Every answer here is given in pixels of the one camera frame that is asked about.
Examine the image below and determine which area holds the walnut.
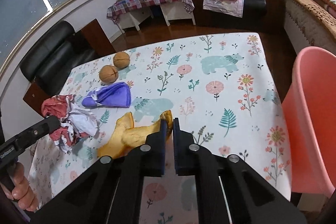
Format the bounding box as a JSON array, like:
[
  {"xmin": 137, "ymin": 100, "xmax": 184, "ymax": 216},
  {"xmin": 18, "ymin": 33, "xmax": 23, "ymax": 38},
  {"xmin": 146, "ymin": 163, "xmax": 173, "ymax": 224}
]
[
  {"xmin": 113, "ymin": 51, "xmax": 131, "ymax": 68},
  {"xmin": 99, "ymin": 64, "xmax": 119, "ymax": 83}
]

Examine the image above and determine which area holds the red and white wrapper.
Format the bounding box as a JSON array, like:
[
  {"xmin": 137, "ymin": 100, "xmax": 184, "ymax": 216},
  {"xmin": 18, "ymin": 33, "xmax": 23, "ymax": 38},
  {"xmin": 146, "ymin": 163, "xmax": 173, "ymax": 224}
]
[{"xmin": 41, "ymin": 94, "xmax": 101, "ymax": 154}]

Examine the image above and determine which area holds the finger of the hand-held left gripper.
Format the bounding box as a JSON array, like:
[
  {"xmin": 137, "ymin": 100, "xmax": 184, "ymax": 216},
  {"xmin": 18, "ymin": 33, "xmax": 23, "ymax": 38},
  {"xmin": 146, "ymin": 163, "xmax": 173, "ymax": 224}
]
[{"xmin": 16, "ymin": 116, "xmax": 61, "ymax": 146}]

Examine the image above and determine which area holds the pink plastic bucket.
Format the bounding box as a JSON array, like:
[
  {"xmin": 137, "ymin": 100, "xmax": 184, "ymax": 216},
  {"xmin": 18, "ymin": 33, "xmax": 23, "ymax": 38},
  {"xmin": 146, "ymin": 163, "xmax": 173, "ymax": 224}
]
[{"xmin": 281, "ymin": 46, "xmax": 336, "ymax": 199}]

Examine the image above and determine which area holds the person's left hand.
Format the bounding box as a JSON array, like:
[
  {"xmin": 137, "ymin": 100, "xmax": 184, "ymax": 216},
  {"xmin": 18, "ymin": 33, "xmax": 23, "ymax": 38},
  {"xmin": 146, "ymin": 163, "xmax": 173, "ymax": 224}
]
[{"xmin": 12, "ymin": 161, "xmax": 39, "ymax": 212}]

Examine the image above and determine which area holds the brown patterned bed blanket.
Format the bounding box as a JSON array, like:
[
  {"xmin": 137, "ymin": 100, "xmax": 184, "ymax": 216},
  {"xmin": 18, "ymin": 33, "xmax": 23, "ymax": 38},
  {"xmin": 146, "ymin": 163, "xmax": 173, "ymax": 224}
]
[{"xmin": 282, "ymin": 0, "xmax": 336, "ymax": 58}]

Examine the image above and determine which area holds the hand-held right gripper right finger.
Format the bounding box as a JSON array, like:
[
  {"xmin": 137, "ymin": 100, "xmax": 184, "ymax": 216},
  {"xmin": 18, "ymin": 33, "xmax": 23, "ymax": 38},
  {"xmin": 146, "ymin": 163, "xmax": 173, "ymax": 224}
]
[{"xmin": 173, "ymin": 118, "xmax": 307, "ymax": 224}]

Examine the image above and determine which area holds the white side table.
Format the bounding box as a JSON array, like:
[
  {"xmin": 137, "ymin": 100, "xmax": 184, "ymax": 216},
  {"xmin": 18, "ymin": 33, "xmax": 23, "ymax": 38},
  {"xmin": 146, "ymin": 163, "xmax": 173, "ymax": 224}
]
[
  {"xmin": 160, "ymin": 1, "xmax": 196, "ymax": 27},
  {"xmin": 116, "ymin": 7, "xmax": 154, "ymax": 33}
]

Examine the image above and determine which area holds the white printed cloth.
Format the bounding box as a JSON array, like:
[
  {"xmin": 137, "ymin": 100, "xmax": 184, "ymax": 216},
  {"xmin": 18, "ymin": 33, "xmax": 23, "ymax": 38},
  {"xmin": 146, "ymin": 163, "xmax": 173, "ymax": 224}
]
[{"xmin": 203, "ymin": 0, "xmax": 246, "ymax": 19}]

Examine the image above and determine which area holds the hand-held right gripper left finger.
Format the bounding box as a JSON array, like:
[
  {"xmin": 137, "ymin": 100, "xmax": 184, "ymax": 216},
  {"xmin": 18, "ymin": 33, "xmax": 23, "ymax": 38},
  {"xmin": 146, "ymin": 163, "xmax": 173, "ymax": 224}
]
[{"xmin": 30, "ymin": 119, "xmax": 167, "ymax": 224}]

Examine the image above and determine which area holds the purple cloth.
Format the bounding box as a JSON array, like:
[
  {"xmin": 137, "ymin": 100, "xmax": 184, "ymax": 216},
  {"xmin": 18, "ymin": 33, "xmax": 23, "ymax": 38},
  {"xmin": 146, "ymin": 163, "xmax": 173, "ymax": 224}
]
[{"xmin": 81, "ymin": 81, "xmax": 131, "ymax": 109}]

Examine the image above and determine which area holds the floral tablecloth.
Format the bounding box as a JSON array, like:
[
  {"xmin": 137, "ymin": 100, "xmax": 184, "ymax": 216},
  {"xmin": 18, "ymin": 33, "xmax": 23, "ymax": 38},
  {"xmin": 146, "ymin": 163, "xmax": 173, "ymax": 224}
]
[{"xmin": 28, "ymin": 32, "xmax": 294, "ymax": 224}]

